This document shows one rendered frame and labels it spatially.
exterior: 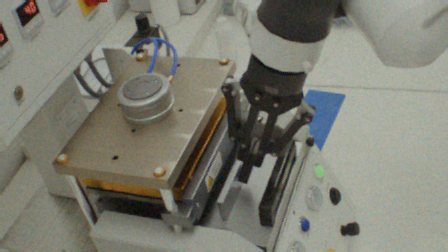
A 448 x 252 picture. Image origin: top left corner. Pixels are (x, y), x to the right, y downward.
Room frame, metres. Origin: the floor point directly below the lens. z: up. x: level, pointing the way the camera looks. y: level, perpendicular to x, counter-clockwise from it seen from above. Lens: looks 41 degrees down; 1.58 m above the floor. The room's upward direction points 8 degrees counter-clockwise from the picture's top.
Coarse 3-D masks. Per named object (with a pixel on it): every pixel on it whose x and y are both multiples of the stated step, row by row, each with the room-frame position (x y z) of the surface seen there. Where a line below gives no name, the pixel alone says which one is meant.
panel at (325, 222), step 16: (320, 160) 0.71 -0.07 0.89; (304, 176) 0.65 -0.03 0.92; (304, 192) 0.63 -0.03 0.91; (304, 208) 0.60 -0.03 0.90; (320, 208) 0.63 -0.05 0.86; (336, 208) 0.66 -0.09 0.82; (288, 224) 0.55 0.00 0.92; (320, 224) 0.60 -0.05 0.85; (336, 224) 0.63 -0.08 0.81; (288, 240) 0.53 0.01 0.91; (304, 240) 0.55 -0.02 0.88; (320, 240) 0.58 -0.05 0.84; (336, 240) 0.60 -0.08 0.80
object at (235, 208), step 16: (272, 160) 0.65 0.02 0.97; (224, 176) 0.63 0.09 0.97; (256, 176) 0.62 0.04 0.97; (288, 176) 0.61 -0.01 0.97; (224, 192) 0.55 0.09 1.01; (240, 192) 0.59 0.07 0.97; (256, 192) 0.58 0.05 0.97; (288, 192) 0.59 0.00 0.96; (96, 208) 0.59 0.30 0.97; (208, 208) 0.56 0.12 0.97; (224, 208) 0.53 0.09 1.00; (240, 208) 0.55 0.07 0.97; (256, 208) 0.55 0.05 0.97; (208, 224) 0.53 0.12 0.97; (224, 224) 0.53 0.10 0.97; (240, 224) 0.52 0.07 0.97; (256, 224) 0.52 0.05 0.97; (256, 240) 0.49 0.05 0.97; (272, 240) 0.50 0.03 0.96
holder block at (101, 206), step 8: (96, 200) 0.58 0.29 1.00; (104, 200) 0.58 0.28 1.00; (112, 200) 0.58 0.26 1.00; (104, 208) 0.57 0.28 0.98; (112, 208) 0.57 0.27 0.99; (120, 208) 0.56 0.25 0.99; (128, 208) 0.56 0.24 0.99; (136, 208) 0.56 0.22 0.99; (144, 208) 0.55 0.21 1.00; (152, 208) 0.55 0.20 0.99; (144, 216) 0.55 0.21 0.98; (152, 216) 0.55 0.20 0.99; (160, 216) 0.54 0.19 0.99; (192, 224) 0.52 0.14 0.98
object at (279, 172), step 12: (288, 144) 0.64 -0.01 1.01; (288, 156) 0.61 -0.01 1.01; (276, 168) 0.59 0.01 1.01; (288, 168) 0.60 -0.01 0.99; (276, 180) 0.56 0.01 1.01; (264, 192) 0.54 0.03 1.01; (276, 192) 0.54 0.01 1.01; (264, 204) 0.52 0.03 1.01; (276, 204) 0.53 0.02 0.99; (264, 216) 0.51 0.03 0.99
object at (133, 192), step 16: (224, 112) 0.68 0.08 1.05; (208, 128) 0.64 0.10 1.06; (208, 144) 0.61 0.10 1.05; (192, 160) 0.57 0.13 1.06; (192, 176) 0.55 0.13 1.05; (96, 192) 0.57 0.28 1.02; (112, 192) 0.56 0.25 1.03; (128, 192) 0.55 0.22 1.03; (144, 192) 0.54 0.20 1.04; (176, 192) 0.52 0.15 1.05
